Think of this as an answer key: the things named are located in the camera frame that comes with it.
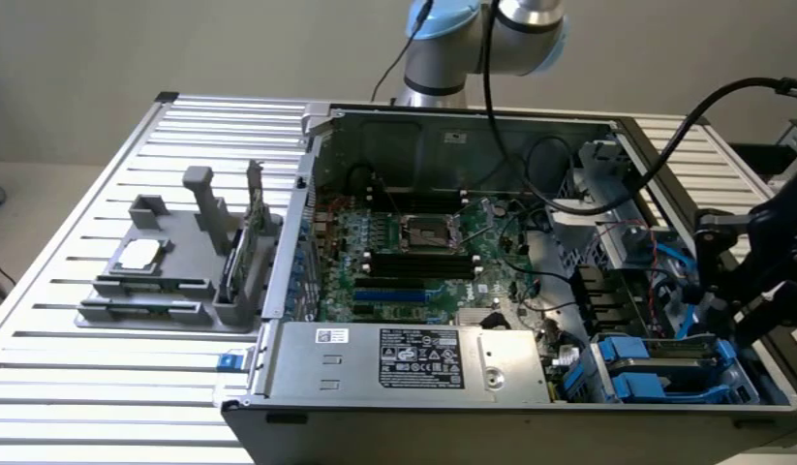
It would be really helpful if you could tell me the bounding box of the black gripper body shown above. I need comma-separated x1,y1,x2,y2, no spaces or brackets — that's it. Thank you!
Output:
732,163,797,346

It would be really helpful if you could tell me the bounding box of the disk bay with blue caddies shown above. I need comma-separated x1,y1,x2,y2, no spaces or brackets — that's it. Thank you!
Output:
585,332,763,404

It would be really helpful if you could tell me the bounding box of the black ribbed air shroud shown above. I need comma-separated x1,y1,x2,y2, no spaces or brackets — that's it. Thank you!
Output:
567,264,640,331

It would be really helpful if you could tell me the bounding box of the metal drive cage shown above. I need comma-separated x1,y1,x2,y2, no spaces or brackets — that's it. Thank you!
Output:
544,139,696,275

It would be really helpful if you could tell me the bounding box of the green motherboard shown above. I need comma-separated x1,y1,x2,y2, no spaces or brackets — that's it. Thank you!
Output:
305,195,568,331

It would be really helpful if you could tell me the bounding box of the silver chipset heatsink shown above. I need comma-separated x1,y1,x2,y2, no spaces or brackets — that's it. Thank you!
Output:
455,306,504,329

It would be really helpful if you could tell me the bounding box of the CPU socket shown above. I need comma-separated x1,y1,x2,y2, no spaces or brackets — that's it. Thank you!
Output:
397,212,468,256

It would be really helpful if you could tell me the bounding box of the black RAM slot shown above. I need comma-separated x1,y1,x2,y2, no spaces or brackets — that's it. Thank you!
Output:
365,251,479,261
361,270,479,280
364,258,479,266
363,263,479,273

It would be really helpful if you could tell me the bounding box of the black RAM slot bank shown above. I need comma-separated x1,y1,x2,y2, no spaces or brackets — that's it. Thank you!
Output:
369,185,472,215

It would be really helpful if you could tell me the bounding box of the black expansion slot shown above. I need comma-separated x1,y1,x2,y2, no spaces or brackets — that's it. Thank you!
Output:
355,276,433,291

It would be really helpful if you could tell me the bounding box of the blue expansion slot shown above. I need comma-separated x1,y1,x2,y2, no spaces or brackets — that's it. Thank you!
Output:
352,288,433,302

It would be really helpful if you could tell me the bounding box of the open black PC case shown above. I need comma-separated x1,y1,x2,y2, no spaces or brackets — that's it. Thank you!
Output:
220,102,797,465

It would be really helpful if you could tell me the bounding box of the silver power supply unit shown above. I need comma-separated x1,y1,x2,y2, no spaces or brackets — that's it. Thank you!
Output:
263,321,553,406

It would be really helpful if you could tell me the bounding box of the graphics card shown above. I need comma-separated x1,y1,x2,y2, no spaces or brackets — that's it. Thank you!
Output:
219,159,273,305

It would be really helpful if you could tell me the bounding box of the grey parts rack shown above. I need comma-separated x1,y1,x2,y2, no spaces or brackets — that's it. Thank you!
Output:
73,164,287,333

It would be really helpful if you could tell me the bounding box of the silver CPU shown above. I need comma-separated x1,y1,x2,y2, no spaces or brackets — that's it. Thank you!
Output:
115,238,175,273

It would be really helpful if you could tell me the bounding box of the blue data wire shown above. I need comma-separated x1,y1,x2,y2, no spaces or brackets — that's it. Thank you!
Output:
649,240,704,341

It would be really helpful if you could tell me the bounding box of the thin red wire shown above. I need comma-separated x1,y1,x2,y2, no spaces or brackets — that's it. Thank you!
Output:
641,226,665,336

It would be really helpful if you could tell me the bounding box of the metal frame table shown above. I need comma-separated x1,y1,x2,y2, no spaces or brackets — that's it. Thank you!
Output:
727,117,797,196

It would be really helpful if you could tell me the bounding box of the thick black cable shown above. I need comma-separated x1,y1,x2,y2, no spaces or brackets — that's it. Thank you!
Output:
480,0,797,217

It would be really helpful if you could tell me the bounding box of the black looped wire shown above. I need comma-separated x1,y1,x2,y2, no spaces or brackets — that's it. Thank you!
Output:
523,137,581,196

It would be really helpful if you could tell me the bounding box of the thin black cable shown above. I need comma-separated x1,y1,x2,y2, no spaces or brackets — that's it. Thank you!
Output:
369,0,436,101

